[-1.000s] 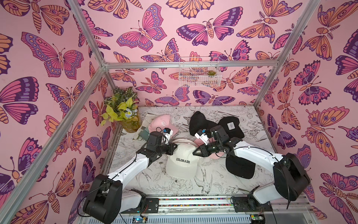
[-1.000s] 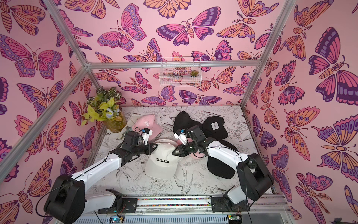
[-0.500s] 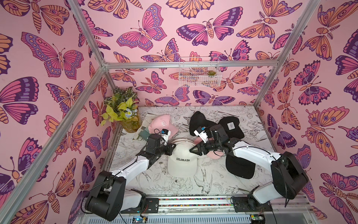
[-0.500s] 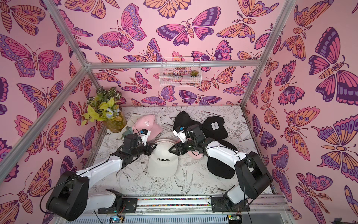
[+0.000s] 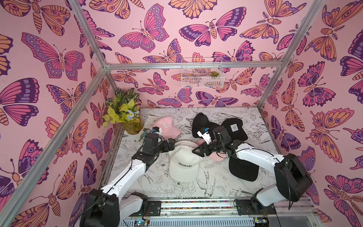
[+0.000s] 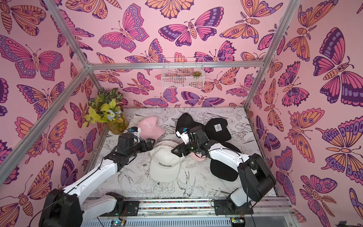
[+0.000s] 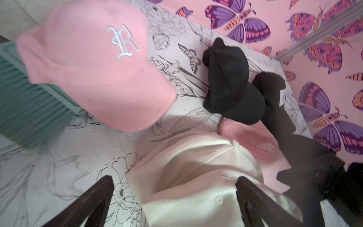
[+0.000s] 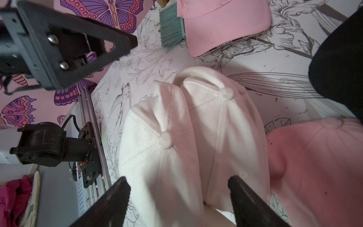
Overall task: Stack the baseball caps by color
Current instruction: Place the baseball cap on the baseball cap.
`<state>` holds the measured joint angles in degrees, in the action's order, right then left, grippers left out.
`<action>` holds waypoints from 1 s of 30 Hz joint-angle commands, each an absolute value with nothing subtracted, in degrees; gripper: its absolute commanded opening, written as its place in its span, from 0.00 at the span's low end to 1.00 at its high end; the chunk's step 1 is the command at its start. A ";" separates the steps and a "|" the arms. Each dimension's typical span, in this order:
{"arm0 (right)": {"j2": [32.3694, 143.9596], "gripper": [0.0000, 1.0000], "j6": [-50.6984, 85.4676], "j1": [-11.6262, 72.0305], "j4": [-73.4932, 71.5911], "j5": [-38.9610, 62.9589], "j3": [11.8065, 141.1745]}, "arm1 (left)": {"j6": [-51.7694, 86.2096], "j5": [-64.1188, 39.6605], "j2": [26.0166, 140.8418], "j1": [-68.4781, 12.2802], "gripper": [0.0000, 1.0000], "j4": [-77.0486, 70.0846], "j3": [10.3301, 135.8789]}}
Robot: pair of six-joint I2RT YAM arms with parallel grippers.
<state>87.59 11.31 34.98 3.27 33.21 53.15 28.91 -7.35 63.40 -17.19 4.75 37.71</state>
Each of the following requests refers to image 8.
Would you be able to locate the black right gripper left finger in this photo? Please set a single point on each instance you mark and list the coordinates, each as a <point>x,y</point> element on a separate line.
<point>110,210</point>

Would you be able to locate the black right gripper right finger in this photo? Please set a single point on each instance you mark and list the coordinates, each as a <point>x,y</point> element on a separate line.
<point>249,209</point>

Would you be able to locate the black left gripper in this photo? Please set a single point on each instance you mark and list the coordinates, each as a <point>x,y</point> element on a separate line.
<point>61,49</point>

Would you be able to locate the white Colorado cap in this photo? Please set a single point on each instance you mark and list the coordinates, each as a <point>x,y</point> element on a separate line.
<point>158,157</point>

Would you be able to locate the pink cap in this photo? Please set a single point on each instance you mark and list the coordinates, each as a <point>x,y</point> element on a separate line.
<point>316,171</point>
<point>211,24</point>

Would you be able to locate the plain black cap back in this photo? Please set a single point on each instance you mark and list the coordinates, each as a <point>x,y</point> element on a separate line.
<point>336,70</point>

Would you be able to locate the magenta cloth outside cell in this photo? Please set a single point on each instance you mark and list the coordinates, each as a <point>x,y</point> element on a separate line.
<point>14,198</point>

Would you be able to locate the teal bristle brush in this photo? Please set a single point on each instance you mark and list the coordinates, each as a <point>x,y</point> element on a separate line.
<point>172,29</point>

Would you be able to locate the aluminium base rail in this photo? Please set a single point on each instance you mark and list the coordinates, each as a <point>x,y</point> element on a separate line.
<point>91,174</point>

